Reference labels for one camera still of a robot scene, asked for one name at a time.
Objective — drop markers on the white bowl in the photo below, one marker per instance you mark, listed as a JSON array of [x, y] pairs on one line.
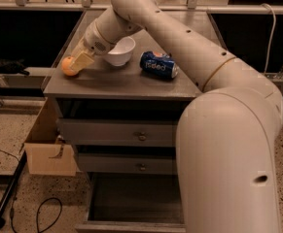
[[121, 53]]

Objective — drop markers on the grey drawer cabinet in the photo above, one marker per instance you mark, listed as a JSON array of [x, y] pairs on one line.
[[102, 91]]

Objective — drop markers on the black bar on floor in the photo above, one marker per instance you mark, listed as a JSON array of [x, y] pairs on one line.
[[12, 183]]

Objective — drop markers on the cardboard box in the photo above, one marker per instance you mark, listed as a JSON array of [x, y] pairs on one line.
[[46, 152]]

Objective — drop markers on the grey bottom drawer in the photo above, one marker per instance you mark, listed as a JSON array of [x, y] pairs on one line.
[[132, 203]]

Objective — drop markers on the blue Pepsi can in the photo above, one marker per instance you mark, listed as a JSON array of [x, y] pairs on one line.
[[159, 64]]

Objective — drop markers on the black object on rail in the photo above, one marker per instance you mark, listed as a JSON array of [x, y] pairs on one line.
[[12, 67]]

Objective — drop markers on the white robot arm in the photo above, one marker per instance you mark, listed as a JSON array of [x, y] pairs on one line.
[[225, 137]]

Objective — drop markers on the grey top drawer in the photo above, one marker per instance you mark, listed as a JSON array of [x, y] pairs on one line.
[[129, 133]]

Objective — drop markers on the grey middle drawer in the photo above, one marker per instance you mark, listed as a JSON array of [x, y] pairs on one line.
[[122, 163]]

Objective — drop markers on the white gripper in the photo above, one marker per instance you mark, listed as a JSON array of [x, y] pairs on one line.
[[93, 40]]

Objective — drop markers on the grey drawer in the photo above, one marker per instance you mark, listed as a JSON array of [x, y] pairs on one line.
[[132, 203], [122, 163], [129, 133]]

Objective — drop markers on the orange fruit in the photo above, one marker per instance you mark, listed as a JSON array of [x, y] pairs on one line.
[[65, 66]]

